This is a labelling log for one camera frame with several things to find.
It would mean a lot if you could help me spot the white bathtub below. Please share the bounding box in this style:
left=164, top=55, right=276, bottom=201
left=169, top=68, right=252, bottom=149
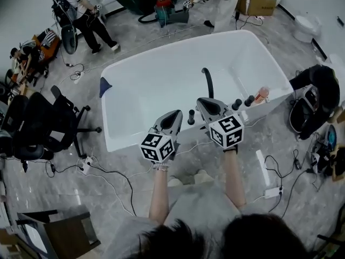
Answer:
left=100, top=30, right=294, bottom=153

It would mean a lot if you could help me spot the red and teal vacuum cleaner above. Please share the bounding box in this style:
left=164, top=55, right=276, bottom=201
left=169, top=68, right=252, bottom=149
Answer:
left=153, top=0, right=176, bottom=28

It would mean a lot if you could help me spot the white power strip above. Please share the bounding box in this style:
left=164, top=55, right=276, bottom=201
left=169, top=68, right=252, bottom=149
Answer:
left=80, top=156, right=94, bottom=176
left=264, top=186, right=284, bottom=199

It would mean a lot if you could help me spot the black curved faucet spout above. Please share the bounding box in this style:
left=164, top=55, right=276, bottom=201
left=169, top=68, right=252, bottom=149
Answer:
left=201, top=67, right=215, bottom=99

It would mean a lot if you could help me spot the white toilet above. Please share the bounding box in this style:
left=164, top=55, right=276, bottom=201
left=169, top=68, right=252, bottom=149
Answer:
left=292, top=15, right=322, bottom=44

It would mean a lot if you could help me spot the person's right forearm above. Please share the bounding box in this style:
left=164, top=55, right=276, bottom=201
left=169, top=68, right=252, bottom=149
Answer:
left=221, top=147, right=247, bottom=210

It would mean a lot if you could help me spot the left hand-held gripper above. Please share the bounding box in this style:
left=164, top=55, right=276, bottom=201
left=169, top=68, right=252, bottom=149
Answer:
left=139, top=110, right=184, bottom=163

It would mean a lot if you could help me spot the person's left forearm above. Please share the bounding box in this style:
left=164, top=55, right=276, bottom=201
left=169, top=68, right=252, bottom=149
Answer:
left=148, top=162, right=171, bottom=226

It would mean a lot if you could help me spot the teal round device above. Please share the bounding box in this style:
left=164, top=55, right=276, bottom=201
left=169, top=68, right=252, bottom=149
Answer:
left=327, top=124, right=337, bottom=148

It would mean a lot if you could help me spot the person's grey clothing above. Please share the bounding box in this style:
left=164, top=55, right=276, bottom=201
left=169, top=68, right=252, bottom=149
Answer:
left=103, top=176, right=273, bottom=259

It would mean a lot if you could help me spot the orange box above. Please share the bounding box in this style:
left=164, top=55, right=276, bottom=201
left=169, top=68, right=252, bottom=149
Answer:
left=32, top=30, right=61, bottom=64

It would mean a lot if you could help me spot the black and white backpack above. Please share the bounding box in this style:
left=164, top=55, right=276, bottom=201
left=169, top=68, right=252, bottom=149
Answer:
left=289, top=84, right=324, bottom=134

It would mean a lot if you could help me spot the black floor cable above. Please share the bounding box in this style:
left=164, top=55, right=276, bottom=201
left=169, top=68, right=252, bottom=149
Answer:
left=45, top=160, right=137, bottom=217

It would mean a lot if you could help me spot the grey square panel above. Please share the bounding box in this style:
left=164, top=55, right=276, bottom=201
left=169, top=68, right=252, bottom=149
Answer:
left=169, top=9, right=190, bottom=24

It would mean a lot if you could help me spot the pink bottle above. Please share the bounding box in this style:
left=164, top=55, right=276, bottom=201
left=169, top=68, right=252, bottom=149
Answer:
left=254, top=86, right=271, bottom=104

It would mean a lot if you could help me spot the black power adapter cable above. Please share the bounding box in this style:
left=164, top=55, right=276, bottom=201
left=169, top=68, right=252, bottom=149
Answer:
left=263, top=149, right=301, bottom=191

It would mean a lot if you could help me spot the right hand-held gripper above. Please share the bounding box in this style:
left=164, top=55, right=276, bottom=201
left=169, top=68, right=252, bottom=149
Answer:
left=196, top=98, right=245, bottom=149

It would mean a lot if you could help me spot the black office chair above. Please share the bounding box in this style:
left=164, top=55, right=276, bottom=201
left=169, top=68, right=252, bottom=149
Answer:
left=0, top=84, right=102, bottom=169

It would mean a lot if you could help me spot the person's right shoe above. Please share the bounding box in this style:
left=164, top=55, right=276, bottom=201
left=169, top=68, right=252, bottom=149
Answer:
left=193, top=168, right=209, bottom=183

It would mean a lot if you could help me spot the black oval seat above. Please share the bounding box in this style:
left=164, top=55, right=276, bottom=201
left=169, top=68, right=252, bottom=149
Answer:
left=60, top=25, right=79, bottom=55

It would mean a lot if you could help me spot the dark wooden side table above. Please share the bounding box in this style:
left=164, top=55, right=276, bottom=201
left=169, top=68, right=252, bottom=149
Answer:
left=16, top=205, right=102, bottom=259

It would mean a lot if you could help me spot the blue cloth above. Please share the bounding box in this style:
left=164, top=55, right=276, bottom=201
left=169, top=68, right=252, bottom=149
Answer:
left=99, top=77, right=114, bottom=98

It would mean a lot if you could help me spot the white cabinet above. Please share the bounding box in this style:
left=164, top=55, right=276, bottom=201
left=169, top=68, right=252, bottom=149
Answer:
left=101, top=0, right=125, bottom=18

